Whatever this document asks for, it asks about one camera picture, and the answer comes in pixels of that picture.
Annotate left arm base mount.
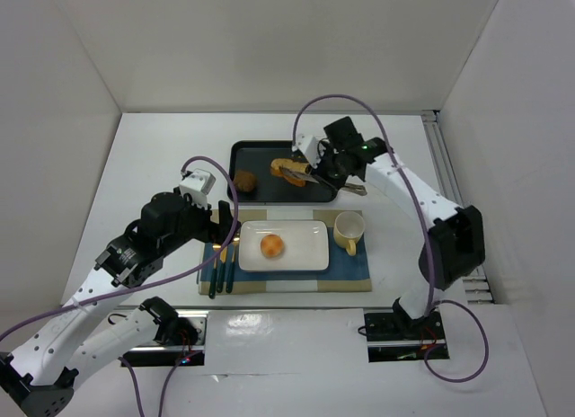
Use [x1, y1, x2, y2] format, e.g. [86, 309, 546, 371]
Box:
[123, 310, 208, 368]

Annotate white rectangular plate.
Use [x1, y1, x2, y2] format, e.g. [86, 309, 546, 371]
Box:
[237, 220, 330, 273]

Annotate blue beige placemat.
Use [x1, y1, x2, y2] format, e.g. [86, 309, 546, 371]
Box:
[197, 209, 372, 295]

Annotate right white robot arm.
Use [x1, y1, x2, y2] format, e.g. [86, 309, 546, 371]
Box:
[293, 117, 486, 328]

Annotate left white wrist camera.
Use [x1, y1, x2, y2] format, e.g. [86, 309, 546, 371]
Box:
[179, 169, 216, 209]

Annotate black baking tray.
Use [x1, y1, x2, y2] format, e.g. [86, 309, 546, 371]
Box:
[228, 140, 337, 204]

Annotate dark brown bread roll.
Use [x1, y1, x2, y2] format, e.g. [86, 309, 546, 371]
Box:
[233, 170, 258, 193]

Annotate aluminium frame rail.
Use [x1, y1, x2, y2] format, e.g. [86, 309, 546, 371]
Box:
[421, 111, 495, 305]

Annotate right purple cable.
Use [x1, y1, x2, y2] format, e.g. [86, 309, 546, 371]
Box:
[291, 93, 490, 383]

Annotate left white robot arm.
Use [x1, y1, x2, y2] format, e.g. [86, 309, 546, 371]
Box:
[1, 190, 239, 416]

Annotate green handled spoon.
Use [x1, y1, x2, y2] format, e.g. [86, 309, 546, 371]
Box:
[208, 257, 218, 299]

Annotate small round bun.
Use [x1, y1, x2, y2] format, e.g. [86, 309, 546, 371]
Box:
[260, 234, 285, 259]

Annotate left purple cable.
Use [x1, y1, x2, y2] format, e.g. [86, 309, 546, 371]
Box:
[0, 155, 243, 417]

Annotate yellow mug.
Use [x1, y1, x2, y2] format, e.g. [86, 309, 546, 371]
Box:
[333, 211, 366, 256]

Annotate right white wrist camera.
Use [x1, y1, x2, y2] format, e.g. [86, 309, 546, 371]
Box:
[292, 134, 325, 168]

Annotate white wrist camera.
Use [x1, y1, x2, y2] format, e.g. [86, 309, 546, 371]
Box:
[179, 169, 216, 209]
[292, 134, 325, 168]

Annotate large bread slice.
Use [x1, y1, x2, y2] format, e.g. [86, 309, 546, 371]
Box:
[270, 158, 311, 187]

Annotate metal tongs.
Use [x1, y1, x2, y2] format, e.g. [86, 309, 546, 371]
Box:
[279, 165, 367, 196]

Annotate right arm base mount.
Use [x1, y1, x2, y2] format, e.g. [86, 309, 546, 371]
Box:
[358, 311, 449, 363]

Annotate purple cable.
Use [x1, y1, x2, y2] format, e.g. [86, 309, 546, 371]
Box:
[291, 93, 490, 383]
[0, 155, 243, 417]

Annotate green handled knife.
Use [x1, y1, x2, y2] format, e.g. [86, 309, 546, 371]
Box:
[226, 249, 236, 294]

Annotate green handled fork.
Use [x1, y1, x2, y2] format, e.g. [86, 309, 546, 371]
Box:
[216, 248, 227, 293]

